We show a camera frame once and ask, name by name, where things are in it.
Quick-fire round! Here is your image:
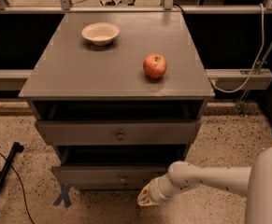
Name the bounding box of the grey drawer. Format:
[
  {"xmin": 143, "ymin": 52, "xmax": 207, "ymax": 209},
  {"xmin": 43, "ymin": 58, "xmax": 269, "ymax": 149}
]
[
  {"xmin": 35, "ymin": 120, "xmax": 201, "ymax": 146},
  {"xmin": 51, "ymin": 145, "xmax": 189, "ymax": 190}
]

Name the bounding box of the grey top drawer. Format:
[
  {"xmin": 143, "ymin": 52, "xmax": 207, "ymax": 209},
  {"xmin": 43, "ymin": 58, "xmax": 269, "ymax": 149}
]
[{"xmin": 35, "ymin": 120, "xmax": 201, "ymax": 146}]

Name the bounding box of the red apple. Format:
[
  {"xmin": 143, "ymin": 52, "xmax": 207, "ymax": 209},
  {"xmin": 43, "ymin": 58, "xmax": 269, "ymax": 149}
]
[{"xmin": 143, "ymin": 53, "xmax": 167, "ymax": 78}]

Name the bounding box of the white paper bowl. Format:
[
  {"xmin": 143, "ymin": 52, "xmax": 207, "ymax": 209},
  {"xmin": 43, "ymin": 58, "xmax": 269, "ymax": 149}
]
[{"xmin": 81, "ymin": 22, "xmax": 120, "ymax": 46}]

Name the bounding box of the white cable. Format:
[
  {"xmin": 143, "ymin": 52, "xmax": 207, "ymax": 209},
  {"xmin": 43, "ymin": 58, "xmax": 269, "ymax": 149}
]
[{"xmin": 209, "ymin": 3, "xmax": 265, "ymax": 94}]

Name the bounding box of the grey wooden drawer cabinet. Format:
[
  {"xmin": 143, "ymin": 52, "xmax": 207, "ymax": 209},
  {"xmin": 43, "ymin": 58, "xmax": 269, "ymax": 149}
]
[{"xmin": 18, "ymin": 11, "xmax": 215, "ymax": 161}]

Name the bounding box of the black floor cable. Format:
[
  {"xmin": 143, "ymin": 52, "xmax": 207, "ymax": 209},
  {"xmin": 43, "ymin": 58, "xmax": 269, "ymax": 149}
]
[{"xmin": 0, "ymin": 141, "xmax": 36, "ymax": 224}]

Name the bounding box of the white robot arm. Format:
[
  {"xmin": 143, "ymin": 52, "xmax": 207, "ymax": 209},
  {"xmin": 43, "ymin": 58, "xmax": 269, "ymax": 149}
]
[{"xmin": 137, "ymin": 147, "xmax": 272, "ymax": 224}]

